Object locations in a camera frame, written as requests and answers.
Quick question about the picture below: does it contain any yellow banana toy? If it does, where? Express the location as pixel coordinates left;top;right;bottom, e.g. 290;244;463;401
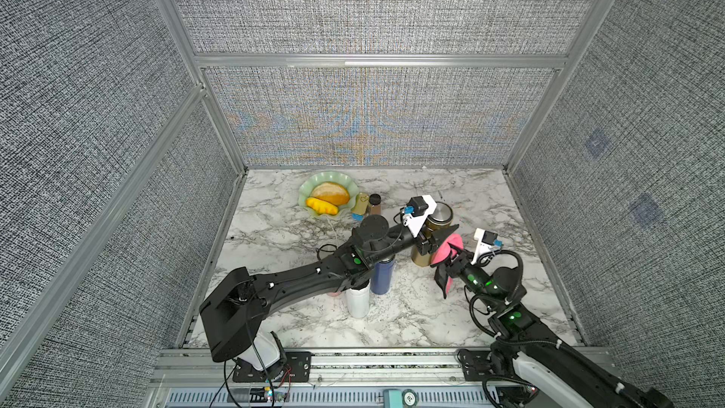
305;198;339;216

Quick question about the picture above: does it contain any gold gradient thermos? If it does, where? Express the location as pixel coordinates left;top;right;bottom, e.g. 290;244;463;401
410;201;455;268

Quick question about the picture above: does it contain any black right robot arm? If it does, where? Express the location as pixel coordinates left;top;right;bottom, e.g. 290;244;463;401
432;245;674;407

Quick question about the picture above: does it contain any orange bread bun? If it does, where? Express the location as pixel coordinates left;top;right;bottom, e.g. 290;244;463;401
310;181;351;207

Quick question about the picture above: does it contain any small brown spice jar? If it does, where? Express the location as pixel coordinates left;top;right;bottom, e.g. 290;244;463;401
368;194;381;215

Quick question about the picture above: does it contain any white thermos black lid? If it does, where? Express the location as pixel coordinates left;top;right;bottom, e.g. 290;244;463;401
345;283;370;318

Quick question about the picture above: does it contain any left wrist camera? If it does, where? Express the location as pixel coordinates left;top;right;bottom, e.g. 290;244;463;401
402;195;437;237

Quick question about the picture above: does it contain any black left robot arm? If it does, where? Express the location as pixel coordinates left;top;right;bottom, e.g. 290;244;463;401
199;215;458;363

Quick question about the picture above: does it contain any blue thermos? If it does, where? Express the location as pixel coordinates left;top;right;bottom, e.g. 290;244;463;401
370;258;395;296

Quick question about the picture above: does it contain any green scalloped plate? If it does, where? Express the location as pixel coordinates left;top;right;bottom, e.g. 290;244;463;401
298;171;361;217

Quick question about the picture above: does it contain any aluminium front rail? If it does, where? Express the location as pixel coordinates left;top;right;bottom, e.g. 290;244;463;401
142;348;489;407

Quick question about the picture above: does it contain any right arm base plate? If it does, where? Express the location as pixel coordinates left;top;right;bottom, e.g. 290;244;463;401
455;349;512;382

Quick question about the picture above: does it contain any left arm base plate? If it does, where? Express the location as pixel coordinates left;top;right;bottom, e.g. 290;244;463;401
231;351;313;385

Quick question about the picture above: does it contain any pink cloth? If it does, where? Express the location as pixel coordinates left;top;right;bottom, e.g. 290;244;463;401
429;232;464;300

